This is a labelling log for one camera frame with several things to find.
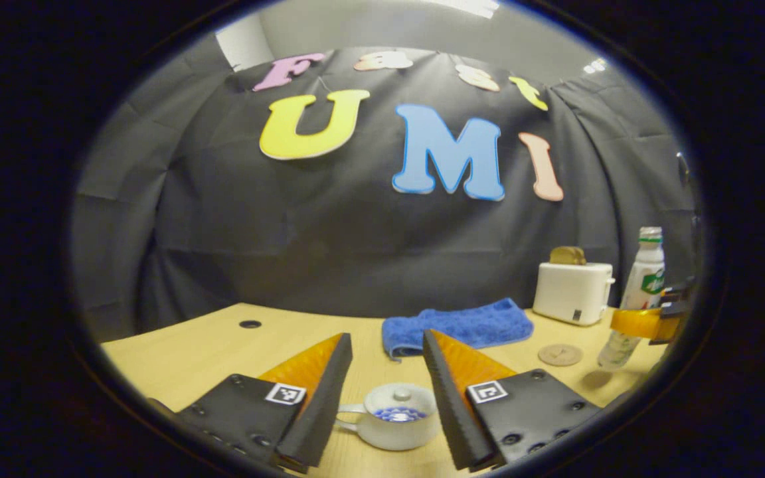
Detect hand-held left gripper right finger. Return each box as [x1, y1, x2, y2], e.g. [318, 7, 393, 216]
[422, 329, 604, 472]

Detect white toaster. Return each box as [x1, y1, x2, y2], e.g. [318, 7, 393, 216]
[533, 261, 616, 327]

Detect white green-label water bottle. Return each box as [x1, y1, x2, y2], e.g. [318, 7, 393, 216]
[597, 226, 666, 370]

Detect black backdrop cloth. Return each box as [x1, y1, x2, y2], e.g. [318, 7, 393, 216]
[70, 33, 699, 343]

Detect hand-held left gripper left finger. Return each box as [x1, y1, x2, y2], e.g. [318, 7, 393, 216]
[177, 332, 353, 473]

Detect white ceramic teacup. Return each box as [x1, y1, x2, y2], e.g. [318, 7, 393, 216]
[336, 382, 441, 452]

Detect long ceiling light panel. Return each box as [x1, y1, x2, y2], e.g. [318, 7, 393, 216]
[422, 0, 500, 19]

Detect blue towel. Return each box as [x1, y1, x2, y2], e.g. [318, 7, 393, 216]
[381, 297, 535, 361]

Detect round wooden coaster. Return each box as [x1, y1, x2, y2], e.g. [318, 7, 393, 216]
[538, 343, 584, 367]

